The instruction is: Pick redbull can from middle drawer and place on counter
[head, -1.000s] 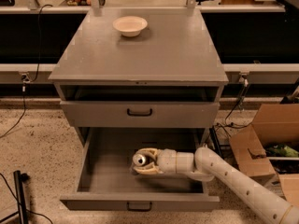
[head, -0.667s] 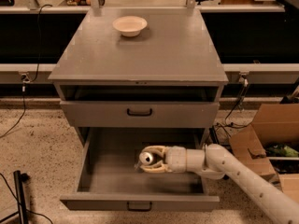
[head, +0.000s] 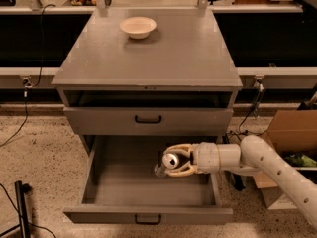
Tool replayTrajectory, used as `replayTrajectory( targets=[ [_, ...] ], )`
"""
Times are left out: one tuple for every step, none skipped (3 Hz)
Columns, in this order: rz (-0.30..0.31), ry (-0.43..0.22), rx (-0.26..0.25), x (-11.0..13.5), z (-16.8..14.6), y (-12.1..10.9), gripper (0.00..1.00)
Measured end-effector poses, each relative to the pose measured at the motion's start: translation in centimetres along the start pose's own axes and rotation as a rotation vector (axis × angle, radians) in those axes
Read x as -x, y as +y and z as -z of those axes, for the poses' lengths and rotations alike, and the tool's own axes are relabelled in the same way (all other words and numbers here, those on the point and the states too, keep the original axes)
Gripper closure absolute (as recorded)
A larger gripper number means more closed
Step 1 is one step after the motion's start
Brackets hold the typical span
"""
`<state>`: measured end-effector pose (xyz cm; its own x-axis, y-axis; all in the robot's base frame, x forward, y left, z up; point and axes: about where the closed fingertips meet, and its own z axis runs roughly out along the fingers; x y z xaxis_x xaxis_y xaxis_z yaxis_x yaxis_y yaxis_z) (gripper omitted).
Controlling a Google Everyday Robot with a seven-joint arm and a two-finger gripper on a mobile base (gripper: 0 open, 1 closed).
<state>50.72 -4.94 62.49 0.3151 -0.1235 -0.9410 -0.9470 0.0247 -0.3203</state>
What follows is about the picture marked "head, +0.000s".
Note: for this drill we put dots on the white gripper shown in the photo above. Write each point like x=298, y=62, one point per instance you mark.
x=205, y=157

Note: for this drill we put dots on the silver redbull can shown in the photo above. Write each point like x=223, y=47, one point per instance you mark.
x=167, y=163

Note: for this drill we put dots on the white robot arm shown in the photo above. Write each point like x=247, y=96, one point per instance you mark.
x=251, y=156

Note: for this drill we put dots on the open grey middle drawer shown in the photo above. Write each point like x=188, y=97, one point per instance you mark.
x=121, y=186

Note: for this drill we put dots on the grey drawer cabinet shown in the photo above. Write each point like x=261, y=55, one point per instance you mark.
x=182, y=63

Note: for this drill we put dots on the closed grey upper drawer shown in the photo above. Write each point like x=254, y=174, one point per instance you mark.
x=148, y=121

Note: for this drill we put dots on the brown cardboard box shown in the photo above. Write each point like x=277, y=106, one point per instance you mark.
x=289, y=132

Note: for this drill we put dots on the green bag in box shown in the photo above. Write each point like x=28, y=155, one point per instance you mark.
x=300, y=160

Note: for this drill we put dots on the white paper bowl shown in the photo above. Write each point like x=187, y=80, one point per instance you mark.
x=138, y=27

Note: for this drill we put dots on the black stand lower left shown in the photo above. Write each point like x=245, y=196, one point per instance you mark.
x=20, y=223

